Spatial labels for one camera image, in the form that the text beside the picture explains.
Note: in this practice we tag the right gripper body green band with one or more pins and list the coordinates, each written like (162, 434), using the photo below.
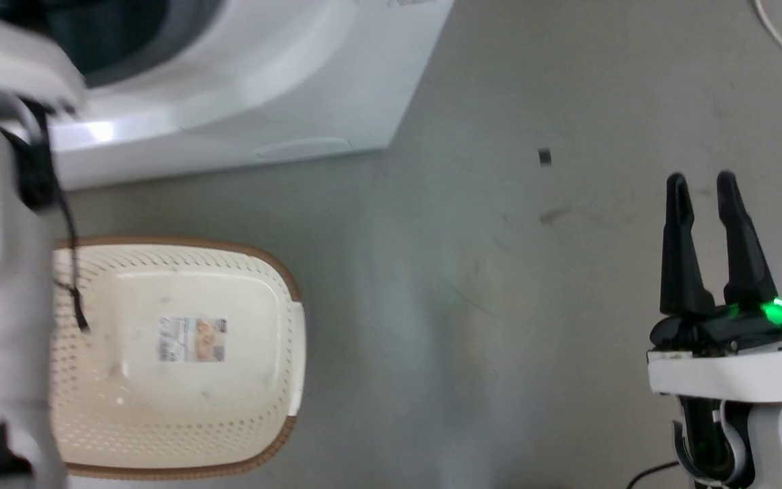
(737, 370)

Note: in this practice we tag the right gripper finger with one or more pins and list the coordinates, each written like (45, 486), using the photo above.
(680, 265)
(744, 258)

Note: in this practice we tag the white washing machine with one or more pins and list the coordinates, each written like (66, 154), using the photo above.
(309, 75)

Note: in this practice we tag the cream perforated laundry basket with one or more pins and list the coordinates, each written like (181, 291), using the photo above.
(255, 380)

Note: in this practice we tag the printed basket label sticker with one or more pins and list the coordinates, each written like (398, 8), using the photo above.
(192, 339)

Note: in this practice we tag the small dark floor marker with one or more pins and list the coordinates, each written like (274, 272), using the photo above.
(545, 157)

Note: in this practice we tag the white washer filter flap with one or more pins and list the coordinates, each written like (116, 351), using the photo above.
(303, 147)

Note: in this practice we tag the grey washer door seal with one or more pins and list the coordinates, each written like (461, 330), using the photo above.
(184, 30)

